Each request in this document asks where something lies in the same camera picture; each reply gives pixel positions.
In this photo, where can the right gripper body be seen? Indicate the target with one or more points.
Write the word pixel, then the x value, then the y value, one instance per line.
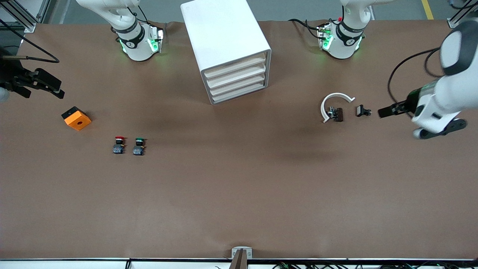
pixel 10 74

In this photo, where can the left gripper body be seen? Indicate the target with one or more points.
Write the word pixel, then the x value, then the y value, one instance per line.
pixel 410 101

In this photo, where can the red push button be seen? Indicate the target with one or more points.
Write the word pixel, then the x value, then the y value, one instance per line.
pixel 119 145

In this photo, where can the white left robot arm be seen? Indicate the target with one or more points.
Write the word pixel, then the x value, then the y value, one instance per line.
pixel 341 46

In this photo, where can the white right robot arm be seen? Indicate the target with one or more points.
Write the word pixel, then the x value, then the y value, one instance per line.
pixel 136 46

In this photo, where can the green push button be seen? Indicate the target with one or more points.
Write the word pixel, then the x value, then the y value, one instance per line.
pixel 139 147

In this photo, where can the small black plastic part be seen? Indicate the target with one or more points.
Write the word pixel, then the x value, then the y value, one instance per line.
pixel 361 110

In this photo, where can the orange box with hole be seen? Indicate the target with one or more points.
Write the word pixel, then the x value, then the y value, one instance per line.
pixel 77 120

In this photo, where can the black block with metal clip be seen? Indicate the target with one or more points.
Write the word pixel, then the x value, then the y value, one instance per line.
pixel 337 114

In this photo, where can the white curved plastic bracket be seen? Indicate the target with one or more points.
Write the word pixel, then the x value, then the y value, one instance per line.
pixel 324 104

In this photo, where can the aluminium frame profile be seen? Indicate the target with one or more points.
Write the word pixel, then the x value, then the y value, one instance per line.
pixel 461 15
pixel 22 15

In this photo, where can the black and white table rail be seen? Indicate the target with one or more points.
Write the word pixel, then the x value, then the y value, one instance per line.
pixel 112 260

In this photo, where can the grey bracket with brown post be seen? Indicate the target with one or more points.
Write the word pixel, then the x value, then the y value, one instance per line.
pixel 241 257

